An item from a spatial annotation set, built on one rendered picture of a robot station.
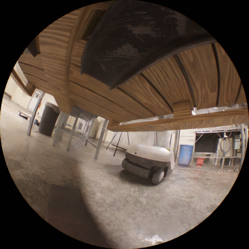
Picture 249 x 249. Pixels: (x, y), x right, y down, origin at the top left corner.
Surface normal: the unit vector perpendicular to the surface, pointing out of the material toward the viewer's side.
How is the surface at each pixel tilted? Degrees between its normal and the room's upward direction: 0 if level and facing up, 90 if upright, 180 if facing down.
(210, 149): 90
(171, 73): 178
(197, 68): 178
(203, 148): 90
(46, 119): 93
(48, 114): 93
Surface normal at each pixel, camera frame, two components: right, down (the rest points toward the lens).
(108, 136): 0.59, -0.05
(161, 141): -0.78, 0.12
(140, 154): -0.61, -0.33
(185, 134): -0.77, -0.34
